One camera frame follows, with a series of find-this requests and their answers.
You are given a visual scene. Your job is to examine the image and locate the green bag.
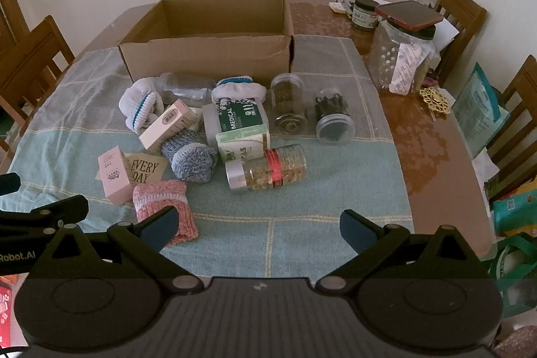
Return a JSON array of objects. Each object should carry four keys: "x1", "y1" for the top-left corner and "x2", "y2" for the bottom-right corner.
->
[{"x1": 487, "y1": 234, "x2": 537, "y2": 317}]

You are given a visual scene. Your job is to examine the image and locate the small beige carton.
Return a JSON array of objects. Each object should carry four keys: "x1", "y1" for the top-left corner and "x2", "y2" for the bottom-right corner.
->
[{"x1": 98, "y1": 146, "x2": 132, "y2": 204}]

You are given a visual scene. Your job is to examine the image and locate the blue grey knit sock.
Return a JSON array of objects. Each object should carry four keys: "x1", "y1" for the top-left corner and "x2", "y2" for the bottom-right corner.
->
[{"x1": 160, "y1": 129, "x2": 219, "y2": 185}]

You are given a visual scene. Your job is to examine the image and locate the white sock with blue stripe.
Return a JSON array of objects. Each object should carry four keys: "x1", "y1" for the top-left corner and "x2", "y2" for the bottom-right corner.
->
[
  {"x1": 212, "y1": 76, "x2": 267, "y2": 105},
  {"x1": 118, "y1": 77, "x2": 165, "y2": 133}
]

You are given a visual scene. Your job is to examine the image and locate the green face mask pack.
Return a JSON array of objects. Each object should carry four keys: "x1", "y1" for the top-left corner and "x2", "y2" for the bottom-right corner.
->
[{"x1": 202, "y1": 100, "x2": 270, "y2": 147}]

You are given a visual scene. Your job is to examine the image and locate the beige printed card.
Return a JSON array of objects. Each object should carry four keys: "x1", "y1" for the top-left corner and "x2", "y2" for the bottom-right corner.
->
[{"x1": 94, "y1": 150, "x2": 168, "y2": 188}]

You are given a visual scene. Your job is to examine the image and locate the clear jar of black clips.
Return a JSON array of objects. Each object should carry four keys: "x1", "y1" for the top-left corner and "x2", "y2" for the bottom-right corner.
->
[{"x1": 314, "y1": 87, "x2": 355, "y2": 145}]

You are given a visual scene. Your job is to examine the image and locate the green white tissue pack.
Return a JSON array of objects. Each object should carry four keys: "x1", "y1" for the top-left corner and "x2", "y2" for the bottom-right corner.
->
[{"x1": 215, "y1": 130, "x2": 271, "y2": 164}]

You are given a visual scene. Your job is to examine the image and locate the clear plastic jar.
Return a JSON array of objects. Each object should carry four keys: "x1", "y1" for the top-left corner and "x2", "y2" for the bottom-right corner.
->
[{"x1": 158, "y1": 73, "x2": 217, "y2": 108}]

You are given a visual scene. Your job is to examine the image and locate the teal plastic packet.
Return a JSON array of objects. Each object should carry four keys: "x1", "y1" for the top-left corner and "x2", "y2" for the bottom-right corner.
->
[{"x1": 451, "y1": 62, "x2": 511, "y2": 157}]

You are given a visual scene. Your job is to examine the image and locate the pink carton box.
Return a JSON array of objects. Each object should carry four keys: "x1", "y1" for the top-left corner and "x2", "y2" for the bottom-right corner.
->
[{"x1": 138, "y1": 99, "x2": 199, "y2": 152}]

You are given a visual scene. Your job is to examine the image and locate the pink knit sock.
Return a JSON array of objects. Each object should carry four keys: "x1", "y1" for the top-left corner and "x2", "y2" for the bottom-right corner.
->
[{"x1": 133, "y1": 180, "x2": 199, "y2": 248}]

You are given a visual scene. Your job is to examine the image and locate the gold ornament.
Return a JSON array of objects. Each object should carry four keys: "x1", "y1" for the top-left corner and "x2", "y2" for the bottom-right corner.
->
[{"x1": 420, "y1": 87, "x2": 452, "y2": 115}]

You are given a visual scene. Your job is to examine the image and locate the white papers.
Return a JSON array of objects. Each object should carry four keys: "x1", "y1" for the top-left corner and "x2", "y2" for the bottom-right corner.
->
[{"x1": 434, "y1": 17, "x2": 460, "y2": 49}]

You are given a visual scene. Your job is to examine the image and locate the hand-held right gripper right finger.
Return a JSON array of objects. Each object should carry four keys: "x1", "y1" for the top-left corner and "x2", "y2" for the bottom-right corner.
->
[{"x1": 315, "y1": 209, "x2": 496, "y2": 295}]

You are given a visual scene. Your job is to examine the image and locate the colourful snack packets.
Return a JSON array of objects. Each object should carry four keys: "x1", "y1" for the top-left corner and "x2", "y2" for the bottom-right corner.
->
[{"x1": 492, "y1": 182, "x2": 537, "y2": 237}]

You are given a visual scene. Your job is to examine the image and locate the brown cardboard box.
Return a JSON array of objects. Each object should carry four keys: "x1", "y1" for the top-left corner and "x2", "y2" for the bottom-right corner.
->
[{"x1": 118, "y1": 0, "x2": 295, "y2": 85}]

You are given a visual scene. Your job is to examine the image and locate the red cased phone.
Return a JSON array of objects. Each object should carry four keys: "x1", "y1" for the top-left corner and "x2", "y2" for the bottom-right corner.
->
[{"x1": 375, "y1": 1, "x2": 444, "y2": 32}]

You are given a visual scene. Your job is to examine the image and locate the clear polka dot bag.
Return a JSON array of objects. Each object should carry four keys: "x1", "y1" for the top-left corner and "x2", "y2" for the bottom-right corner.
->
[{"x1": 368, "y1": 19, "x2": 437, "y2": 96}]

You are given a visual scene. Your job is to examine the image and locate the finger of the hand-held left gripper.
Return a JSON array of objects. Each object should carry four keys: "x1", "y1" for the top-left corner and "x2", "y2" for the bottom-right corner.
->
[
  {"x1": 0, "y1": 172, "x2": 21, "y2": 197},
  {"x1": 0, "y1": 194, "x2": 90, "y2": 236}
]

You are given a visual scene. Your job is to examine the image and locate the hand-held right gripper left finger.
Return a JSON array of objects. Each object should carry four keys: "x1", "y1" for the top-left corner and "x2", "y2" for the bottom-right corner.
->
[{"x1": 27, "y1": 206, "x2": 201, "y2": 295}]

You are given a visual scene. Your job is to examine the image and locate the nut jar with silver lid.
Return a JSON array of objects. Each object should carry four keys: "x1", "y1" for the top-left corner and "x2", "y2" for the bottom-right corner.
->
[{"x1": 225, "y1": 144, "x2": 308, "y2": 192}]

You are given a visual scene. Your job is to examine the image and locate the red box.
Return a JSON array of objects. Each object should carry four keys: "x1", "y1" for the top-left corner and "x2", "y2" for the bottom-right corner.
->
[{"x1": 0, "y1": 276, "x2": 31, "y2": 351}]

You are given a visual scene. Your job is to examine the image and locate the small green label jar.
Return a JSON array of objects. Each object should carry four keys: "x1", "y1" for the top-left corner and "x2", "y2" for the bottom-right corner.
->
[{"x1": 351, "y1": 0, "x2": 381, "y2": 32}]

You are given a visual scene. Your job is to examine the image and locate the clear jar of dried herbs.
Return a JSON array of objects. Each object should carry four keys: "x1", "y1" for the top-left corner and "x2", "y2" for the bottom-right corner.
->
[{"x1": 270, "y1": 73, "x2": 309, "y2": 136}]

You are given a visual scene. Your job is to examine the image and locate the checked blue grey cloth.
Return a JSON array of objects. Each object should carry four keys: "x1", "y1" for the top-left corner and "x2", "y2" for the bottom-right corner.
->
[{"x1": 8, "y1": 34, "x2": 417, "y2": 281}]

